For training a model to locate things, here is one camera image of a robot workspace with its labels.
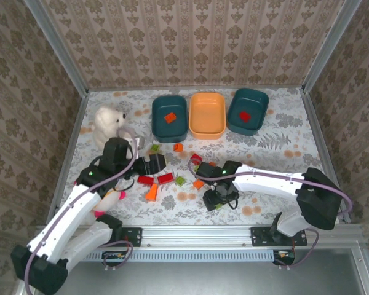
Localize tall orange lego brick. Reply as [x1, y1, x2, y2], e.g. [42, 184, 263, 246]
[146, 183, 159, 202]

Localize floral tablecloth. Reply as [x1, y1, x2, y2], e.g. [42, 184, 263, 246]
[54, 87, 342, 227]

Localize teal plastic bin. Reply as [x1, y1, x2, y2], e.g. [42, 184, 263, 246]
[151, 94, 188, 144]
[226, 87, 270, 136]

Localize white plush bear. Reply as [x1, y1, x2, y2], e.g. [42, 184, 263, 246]
[90, 105, 136, 159]

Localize pink white plush doll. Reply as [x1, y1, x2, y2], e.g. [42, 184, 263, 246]
[92, 187, 127, 221]

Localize orange plastic bin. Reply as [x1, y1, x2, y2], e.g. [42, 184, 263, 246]
[188, 92, 228, 141]

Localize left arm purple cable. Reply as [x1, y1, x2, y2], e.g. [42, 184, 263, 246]
[23, 128, 139, 291]

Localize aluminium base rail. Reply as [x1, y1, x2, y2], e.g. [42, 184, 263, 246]
[33, 224, 367, 246]

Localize aluminium side rail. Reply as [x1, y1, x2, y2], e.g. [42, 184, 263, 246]
[300, 87, 353, 225]
[46, 90, 90, 225]

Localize grey slotted cable duct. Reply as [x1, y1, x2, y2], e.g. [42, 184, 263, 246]
[82, 248, 277, 264]

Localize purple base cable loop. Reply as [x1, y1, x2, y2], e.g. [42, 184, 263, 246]
[275, 229, 320, 270]
[103, 239, 133, 271]

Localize aluminium frame post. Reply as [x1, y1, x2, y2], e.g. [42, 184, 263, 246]
[303, 0, 362, 93]
[23, 0, 90, 96]

